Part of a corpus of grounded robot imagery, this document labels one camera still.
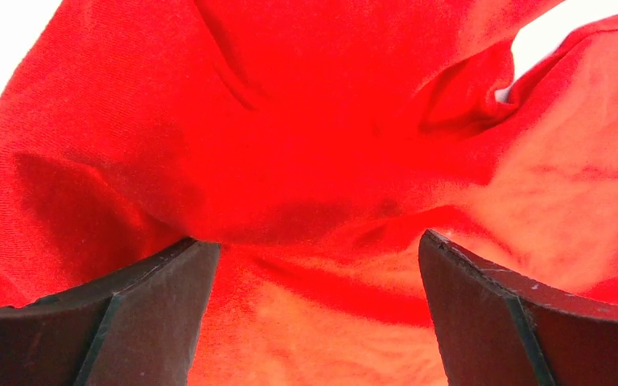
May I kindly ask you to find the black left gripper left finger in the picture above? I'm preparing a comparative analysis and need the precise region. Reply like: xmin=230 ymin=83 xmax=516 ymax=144
xmin=0 ymin=239 xmax=220 ymax=385

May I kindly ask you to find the red t shirt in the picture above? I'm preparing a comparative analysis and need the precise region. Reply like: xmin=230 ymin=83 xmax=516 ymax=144
xmin=0 ymin=1 xmax=618 ymax=385

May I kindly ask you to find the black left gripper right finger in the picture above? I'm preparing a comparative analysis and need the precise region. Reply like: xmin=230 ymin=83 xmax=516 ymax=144
xmin=418 ymin=230 xmax=618 ymax=385

